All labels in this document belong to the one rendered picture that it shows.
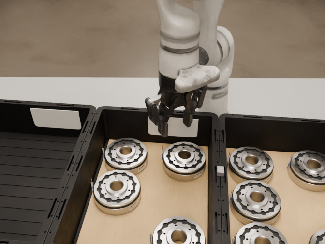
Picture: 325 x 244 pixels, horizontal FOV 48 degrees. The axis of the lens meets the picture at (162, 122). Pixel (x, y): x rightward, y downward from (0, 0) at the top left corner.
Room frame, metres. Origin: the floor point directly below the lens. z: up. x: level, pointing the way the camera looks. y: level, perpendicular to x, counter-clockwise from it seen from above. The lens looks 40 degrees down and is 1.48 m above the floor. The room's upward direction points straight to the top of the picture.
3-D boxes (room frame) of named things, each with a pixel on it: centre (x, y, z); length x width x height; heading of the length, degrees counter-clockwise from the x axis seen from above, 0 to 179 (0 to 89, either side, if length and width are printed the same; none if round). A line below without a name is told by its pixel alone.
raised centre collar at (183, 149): (0.61, -0.05, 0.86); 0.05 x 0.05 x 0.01
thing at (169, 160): (0.61, -0.05, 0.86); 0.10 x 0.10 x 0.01
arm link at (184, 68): (0.57, -0.04, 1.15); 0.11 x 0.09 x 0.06; 32
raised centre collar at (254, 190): (0.48, -0.20, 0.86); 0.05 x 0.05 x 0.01
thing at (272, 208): (0.48, -0.20, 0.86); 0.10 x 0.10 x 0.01
